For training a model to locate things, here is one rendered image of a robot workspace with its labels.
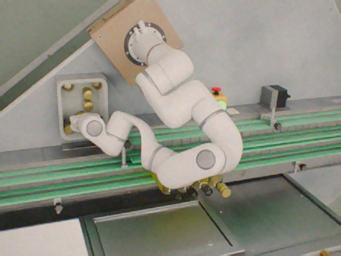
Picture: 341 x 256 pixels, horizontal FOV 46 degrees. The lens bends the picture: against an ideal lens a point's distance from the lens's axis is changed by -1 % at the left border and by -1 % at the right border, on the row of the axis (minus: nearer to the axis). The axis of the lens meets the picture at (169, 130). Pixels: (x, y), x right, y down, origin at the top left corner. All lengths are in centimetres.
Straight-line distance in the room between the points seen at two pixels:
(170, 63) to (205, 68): 51
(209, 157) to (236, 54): 77
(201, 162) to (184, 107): 17
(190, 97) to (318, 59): 96
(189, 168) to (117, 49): 56
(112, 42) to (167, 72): 32
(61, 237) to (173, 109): 59
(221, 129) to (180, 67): 21
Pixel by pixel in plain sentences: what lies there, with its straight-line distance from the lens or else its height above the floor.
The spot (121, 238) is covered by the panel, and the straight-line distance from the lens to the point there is 138.
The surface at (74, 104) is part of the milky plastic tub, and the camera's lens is 152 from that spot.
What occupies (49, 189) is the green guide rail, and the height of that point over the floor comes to 91.
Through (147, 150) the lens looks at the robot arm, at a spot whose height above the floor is 119.
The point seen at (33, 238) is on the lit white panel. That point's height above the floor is 106.
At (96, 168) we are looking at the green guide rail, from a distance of 144.
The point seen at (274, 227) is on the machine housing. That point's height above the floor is 120.
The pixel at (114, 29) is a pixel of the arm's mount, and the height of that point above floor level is 85.
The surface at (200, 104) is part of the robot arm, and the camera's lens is 110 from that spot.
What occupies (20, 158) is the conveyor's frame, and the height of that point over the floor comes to 83.
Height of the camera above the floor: 219
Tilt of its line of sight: 59 degrees down
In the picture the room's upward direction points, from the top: 139 degrees clockwise
